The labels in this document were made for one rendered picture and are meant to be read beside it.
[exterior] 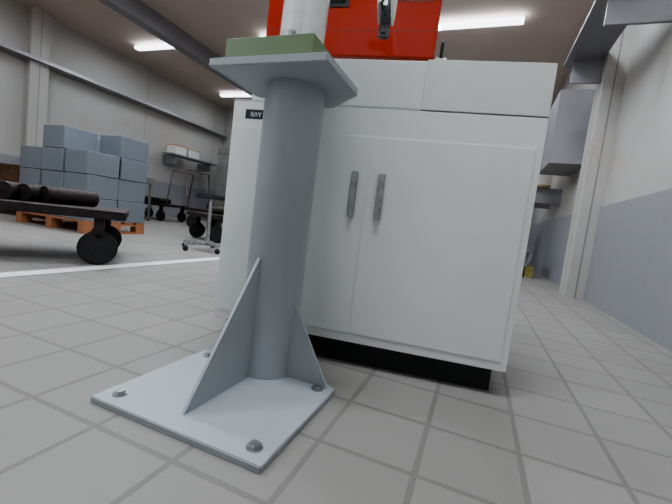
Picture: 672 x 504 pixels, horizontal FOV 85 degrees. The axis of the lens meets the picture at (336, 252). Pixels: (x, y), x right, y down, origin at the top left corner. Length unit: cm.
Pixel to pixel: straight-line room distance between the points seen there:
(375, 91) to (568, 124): 428
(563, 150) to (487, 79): 408
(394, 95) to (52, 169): 433
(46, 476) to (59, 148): 438
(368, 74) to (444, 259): 61
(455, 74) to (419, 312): 71
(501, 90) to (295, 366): 97
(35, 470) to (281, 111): 86
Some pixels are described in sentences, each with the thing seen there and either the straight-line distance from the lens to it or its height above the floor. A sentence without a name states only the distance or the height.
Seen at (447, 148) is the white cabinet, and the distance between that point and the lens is 116.
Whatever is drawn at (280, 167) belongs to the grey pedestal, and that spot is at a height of 58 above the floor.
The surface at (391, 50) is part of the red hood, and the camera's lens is 190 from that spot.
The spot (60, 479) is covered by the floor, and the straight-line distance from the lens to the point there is 81.
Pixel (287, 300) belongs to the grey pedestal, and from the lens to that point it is 99.
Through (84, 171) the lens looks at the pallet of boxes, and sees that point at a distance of 465.
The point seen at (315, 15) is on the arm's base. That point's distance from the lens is 111.
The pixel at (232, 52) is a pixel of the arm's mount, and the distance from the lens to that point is 107.
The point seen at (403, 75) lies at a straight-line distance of 123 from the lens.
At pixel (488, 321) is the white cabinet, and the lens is 118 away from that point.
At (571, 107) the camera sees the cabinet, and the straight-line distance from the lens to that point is 540.
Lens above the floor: 46
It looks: 5 degrees down
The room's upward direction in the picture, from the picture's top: 7 degrees clockwise
